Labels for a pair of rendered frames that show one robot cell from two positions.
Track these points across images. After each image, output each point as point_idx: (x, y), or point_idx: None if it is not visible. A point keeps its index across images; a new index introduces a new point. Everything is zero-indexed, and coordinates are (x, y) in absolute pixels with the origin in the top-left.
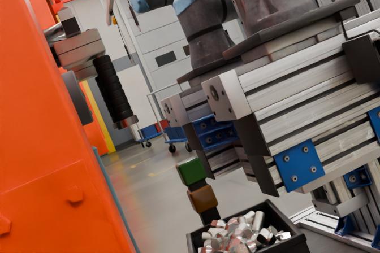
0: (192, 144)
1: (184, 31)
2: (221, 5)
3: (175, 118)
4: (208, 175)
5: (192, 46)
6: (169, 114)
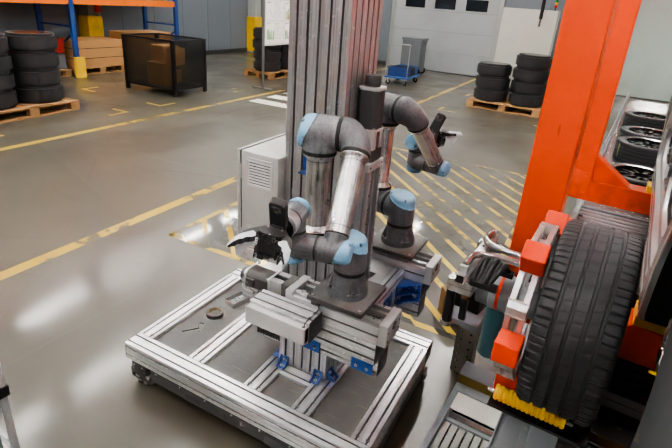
0: (379, 354)
1: (364, 266)
2: None
3: (397, 327)
4: (381, 368)
5: (365, 276)
6: (392, 331)
